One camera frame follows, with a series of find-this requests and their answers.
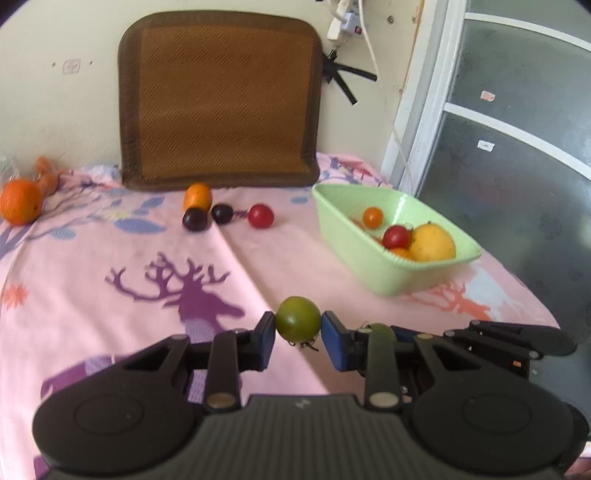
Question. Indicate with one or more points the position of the orange carrot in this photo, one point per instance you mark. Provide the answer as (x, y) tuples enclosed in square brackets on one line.
[(46, 177)]

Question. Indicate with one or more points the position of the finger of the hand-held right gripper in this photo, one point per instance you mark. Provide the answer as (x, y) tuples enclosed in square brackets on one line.
[(402, 333), (508, 333)]

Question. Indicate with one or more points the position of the brown woven seat mat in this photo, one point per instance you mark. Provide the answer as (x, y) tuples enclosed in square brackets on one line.
[(217, 101)]

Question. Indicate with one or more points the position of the white door frame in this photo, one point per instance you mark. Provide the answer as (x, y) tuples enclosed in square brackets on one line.
[(415, 115)]

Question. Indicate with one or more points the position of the white door sticker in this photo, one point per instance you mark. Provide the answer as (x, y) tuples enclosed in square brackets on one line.
[(486, 145)]

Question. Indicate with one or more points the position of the pink deer printed blanket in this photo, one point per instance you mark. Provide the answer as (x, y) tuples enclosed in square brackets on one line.
[(115, 258)]

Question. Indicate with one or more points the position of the clear plastic bag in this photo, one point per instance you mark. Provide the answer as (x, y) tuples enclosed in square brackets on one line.
[(5, 168)]

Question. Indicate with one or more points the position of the medium orange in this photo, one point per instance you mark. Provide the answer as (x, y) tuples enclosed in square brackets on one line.
[(19, 202), (197, 196)]

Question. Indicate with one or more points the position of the red tomato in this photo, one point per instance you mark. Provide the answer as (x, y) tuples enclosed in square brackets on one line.
[(261, 216), (396, 237)]

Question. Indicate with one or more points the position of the green tomato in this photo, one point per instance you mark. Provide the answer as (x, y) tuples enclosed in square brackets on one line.
[(379, 329), (298, 318)]

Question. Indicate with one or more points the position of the large yellow grapefruit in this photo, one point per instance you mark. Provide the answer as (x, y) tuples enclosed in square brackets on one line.
[(431, 242)]

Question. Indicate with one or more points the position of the small orange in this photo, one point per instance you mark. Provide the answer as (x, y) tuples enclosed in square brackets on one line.
[(373, 217)]

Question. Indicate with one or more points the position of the white power strip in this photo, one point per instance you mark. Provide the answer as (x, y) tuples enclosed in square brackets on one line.
[(344, 23)]

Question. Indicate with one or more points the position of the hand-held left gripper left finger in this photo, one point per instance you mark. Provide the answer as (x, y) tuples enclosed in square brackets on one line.
[(265, 344)]

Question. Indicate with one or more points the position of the black tape cross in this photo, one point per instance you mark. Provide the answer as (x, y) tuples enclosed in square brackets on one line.
[(344, 69)]

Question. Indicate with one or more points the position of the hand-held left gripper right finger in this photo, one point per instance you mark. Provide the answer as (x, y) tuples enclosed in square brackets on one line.
[(334, 346)]

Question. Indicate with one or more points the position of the pink door sticker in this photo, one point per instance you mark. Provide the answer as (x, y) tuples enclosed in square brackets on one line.
[(488, 95)]

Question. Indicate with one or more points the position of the frosted glass door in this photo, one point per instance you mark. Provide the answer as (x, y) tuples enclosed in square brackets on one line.
[(508, 184)]

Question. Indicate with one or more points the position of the dark purple plum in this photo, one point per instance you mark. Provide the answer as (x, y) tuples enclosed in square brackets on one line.
[(195, 219), (222, 214)]

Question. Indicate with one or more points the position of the large orange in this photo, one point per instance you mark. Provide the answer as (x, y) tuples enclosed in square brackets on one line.
[(400, 253)]

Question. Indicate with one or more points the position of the green plastic basket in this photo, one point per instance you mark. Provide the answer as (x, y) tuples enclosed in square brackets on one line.
[(369, 267)]

